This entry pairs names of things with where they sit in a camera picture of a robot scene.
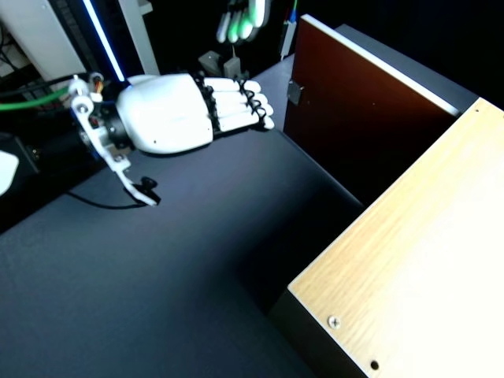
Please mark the white equipment panel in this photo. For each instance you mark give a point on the white equipment panel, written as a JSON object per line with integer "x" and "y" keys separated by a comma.
{"x": 39, "y": 35}

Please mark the cabinet door with white edge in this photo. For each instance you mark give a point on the cabinet door with white edge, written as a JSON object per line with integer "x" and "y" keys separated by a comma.
{"x": 354, "y": 98}

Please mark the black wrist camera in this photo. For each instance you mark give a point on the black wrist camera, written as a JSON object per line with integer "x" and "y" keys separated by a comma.
{"x": 149, "y": 184}

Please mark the grey printed piece with spike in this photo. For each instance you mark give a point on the grey printed piece with spike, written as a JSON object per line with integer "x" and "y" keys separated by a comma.
{"x": 232, "y": 65}

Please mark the light wood cabinet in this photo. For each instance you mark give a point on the light wood cabinet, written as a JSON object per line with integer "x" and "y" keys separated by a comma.
{"x": 413, "y": 256}

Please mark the grey table cloth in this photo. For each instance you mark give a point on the grey table cloth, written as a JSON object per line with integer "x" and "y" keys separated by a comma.
{"x": 138, "y": 275}

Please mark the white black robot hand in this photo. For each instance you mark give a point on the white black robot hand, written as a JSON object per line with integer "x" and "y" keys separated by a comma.
{"x": 240, "y": 23}
{"x": 165, "y": 114}

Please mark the blue LED light strip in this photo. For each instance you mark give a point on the blue LED light strip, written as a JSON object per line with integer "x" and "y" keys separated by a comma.
{"x": 103, "y": 43}

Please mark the white post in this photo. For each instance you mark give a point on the white post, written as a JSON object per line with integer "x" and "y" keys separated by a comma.
{"x": 138, "y": 35}

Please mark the grey printed block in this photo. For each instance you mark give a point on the grey printed block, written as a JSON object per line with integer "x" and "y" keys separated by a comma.
{"x": 208, "y": 62}

